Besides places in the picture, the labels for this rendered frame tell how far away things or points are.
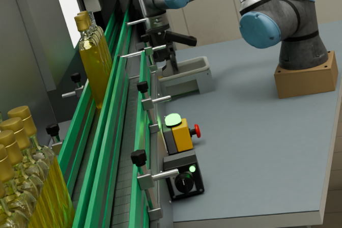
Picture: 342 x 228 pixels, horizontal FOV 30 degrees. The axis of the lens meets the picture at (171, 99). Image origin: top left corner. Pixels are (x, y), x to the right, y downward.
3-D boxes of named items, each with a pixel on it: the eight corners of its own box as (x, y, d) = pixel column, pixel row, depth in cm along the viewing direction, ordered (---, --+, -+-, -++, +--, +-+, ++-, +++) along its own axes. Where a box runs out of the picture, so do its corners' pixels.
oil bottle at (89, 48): (98, 104, 197) (78, 37, 191) (116, 99, 197) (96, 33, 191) (96, 109, 192) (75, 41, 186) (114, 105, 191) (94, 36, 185)
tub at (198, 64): (153, 91, 240) (147, 69, 238) (211, 76, 239) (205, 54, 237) (153, 105, 224) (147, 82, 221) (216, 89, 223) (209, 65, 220)
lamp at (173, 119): (166, 123, 180) (163, 114, 179) (181, 119, 180) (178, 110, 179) (166, 129, 176) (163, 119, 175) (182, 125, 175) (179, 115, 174)
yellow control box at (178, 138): (168, 147, 183) (162, 123, 181) (194, 140, 183) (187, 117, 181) (169, 156, 177) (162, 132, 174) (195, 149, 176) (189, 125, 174)
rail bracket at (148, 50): (123, 77, 219) (113, 42, 215) (171, 64, 218) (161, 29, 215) (123, 79, 216) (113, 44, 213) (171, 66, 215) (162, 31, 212)
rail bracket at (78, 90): (71, 118, 191) (57, 77, 187) (93, 113, 191) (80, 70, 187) (69, 123, 187) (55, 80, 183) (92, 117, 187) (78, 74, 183)
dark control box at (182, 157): (171, 187, 157) (162, 157, 154) (202, 179, 157) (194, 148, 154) (172, 202, 149) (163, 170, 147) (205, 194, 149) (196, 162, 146)
